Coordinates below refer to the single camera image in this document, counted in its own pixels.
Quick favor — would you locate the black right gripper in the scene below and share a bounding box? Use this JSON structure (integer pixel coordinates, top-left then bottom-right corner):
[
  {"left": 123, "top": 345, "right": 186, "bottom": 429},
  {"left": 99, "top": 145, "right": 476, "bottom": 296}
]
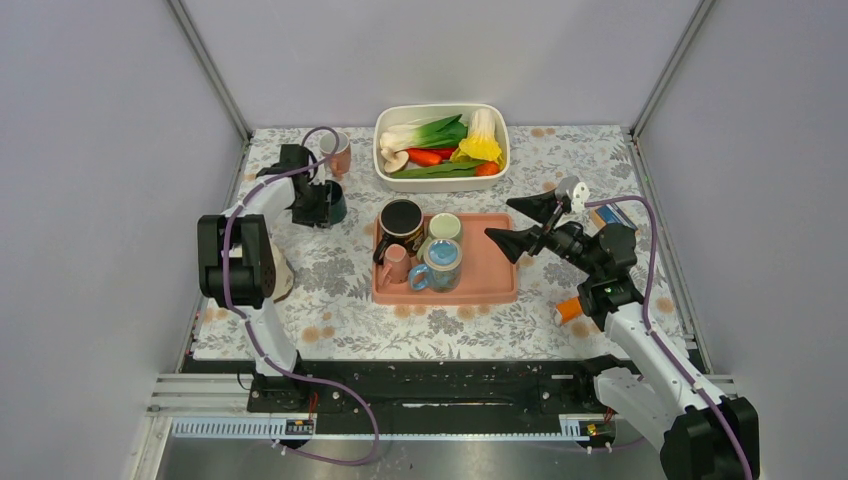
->
[{"left": 485, "top": 187, "right": 602, "bottom": 277}]

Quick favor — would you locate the large pink mug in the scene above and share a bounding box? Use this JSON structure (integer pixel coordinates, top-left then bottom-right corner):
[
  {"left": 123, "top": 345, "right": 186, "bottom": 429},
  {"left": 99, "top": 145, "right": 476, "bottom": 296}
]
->
[{"left": 319, "top": 132, "right": 352, "bottom": 179}]

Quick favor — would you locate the blue patterned mug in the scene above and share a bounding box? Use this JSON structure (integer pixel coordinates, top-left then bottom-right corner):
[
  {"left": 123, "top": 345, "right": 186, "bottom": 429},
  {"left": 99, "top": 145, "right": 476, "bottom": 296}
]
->
[{"left": 408, "top": 239, "right": 463, "bottom": 293}]

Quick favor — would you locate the dark teal mug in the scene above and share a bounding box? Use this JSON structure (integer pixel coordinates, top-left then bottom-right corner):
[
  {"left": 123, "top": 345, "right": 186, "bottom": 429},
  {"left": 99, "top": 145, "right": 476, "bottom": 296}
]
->
[{"left": 327, "top": 180, "right": 347, "bottom": 226}]

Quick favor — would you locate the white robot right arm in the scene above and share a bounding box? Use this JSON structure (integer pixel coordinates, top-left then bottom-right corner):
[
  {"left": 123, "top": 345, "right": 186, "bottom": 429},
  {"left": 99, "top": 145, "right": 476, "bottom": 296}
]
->
[{"left": 486, "top": 187, "right": 761, "bottom": 479}]

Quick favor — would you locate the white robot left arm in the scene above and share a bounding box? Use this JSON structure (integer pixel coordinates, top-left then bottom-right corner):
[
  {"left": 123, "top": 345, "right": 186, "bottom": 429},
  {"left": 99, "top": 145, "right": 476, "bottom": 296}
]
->
[{"left": 197, "top": 144, "right": 331, "bottom": 411}]

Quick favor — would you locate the light green mug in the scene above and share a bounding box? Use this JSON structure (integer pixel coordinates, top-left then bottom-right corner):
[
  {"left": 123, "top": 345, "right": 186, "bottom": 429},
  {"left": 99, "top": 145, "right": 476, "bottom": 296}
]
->
[{"left": 417, "top": 212, "right": 463, "bottom": 262}]

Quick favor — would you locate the black mug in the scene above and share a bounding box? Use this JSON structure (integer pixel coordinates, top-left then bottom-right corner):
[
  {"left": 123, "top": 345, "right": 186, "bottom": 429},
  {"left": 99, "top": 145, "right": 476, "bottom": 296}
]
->
[{"left": 372, "top": 199, "right": 425, "bottom": 265}]

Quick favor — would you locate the small pink mug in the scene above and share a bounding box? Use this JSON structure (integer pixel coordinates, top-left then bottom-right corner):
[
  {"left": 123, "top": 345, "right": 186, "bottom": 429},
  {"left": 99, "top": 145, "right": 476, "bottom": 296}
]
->
[{"left": 377, "top": 244, "right": 412, "bottom": 287}]

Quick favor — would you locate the pink rectangular tray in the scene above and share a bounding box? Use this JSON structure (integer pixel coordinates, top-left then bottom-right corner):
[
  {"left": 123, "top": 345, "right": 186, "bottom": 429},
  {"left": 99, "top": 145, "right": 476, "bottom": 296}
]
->
[{"left": 372, "top": 213, "right": 518, "bottom": 306}]

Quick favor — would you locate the orange blue box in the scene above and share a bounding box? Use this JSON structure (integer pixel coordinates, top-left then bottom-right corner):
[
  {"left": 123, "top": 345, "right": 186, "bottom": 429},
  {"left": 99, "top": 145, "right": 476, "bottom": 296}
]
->
[{"left": 589, "top": 203, "right": 639, "bottom": 232}]

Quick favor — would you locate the yellow napa cabbage toy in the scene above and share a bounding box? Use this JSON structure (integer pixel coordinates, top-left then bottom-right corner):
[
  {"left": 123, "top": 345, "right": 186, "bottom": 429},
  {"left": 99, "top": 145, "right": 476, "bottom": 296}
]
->
[{"left": 449, "top": 108, "right": 506, "bottom": 170}]

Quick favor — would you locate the orange white marker box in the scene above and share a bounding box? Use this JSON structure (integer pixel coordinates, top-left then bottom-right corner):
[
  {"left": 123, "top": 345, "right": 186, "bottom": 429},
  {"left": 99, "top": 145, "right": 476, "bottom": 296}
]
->
[{"left": 556, "top": 297, "right": 584, "bottom": 324}]

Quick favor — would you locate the mushroom toy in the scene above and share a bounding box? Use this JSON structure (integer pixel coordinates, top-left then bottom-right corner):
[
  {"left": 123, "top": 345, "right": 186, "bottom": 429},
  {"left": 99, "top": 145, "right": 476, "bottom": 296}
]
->
[{"left": 380, "top": 148, "right": 409, "bottom": 175}]

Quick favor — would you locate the white rectangular basin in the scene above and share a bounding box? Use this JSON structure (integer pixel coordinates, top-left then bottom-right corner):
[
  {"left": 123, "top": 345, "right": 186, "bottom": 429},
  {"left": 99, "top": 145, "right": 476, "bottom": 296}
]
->
[{"left": 373, "top": 103, "right": 511, "bottom": 193}]

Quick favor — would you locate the green bok choy toy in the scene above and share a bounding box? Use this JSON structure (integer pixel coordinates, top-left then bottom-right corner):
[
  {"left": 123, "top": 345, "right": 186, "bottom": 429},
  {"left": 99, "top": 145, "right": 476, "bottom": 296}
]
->
[{"left": 378, "top": 115, "right": 468, "bottom": 151}]

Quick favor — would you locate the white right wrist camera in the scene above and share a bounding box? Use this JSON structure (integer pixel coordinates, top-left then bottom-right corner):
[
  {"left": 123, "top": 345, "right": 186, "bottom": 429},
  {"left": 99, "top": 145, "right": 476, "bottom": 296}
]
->
[{"left": 554, "top": 176, "right": 590, "bottom": 214}]

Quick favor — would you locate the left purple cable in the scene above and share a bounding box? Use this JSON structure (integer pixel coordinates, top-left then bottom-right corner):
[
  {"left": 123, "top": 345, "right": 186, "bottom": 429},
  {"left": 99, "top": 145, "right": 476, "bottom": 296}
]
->
[{"left": 221, "top": 125, "right": 381, "bottom": 466}]

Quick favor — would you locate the purple cable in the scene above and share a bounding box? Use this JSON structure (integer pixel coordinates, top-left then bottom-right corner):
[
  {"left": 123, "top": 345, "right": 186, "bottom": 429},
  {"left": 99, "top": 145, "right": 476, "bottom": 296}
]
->
[
  {"left": 221, "top": 125, "right": 381, "bottom": 466},
  {"left": 582, "top": 195, "right": 757, "bottom": 480}
]

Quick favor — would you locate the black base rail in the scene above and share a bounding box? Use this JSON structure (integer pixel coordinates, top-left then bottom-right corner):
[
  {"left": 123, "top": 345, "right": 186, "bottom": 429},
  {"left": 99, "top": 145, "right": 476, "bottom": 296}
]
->
[{"left": 217, "top": 355, "right": 638, "bottom": 437}]

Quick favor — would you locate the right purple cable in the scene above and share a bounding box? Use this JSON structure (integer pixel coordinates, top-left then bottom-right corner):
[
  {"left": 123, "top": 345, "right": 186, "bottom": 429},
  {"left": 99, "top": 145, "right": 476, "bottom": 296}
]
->
[{"left": 582, "top": 195, "right": 757, "bottom": 480}]

